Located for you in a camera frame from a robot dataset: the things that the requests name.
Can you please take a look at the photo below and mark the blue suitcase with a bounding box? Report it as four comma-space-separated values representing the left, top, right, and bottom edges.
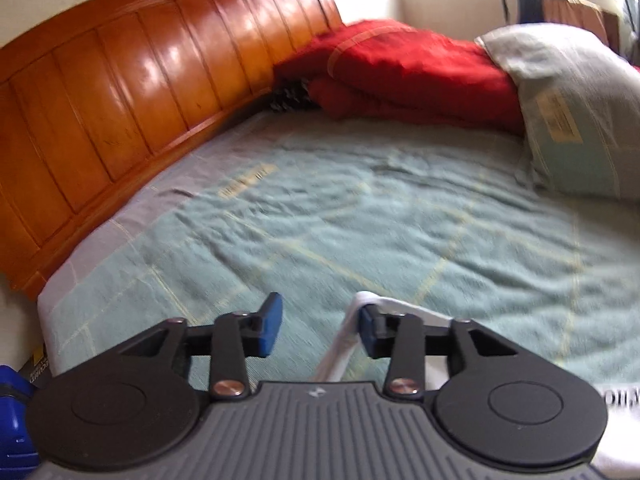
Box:
0, 364, 41, 480

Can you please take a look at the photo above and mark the green checked bed blanket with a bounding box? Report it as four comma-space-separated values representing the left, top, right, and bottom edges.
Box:
37, 110, 640, 391

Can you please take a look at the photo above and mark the white t-shirt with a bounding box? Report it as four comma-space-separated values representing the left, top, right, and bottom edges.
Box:
311, 290, 640, 480

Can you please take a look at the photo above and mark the cardboard box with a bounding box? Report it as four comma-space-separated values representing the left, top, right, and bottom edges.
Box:
542, 0, 621, 51

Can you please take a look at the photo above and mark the black patterned cloth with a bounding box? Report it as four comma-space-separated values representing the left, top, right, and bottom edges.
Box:
270, 80, 321, 113

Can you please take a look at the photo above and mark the red folded blanket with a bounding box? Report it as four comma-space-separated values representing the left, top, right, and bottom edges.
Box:
272, 19, 526, 136

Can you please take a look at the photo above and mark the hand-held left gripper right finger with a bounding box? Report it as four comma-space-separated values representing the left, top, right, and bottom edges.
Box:
358, 304, 522, 404

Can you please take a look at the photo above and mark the grey-green pillow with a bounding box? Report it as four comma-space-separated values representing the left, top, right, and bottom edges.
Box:
475, 22, 640, 203

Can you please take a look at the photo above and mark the dark box yellow label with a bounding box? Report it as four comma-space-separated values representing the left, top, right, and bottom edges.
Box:
20, 350, 51, 391

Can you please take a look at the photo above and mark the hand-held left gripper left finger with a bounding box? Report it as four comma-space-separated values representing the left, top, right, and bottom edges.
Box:
119, 291, 285, 402

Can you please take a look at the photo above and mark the wooden headboard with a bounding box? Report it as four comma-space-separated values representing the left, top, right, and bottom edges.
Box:
0, 0, 343, 301

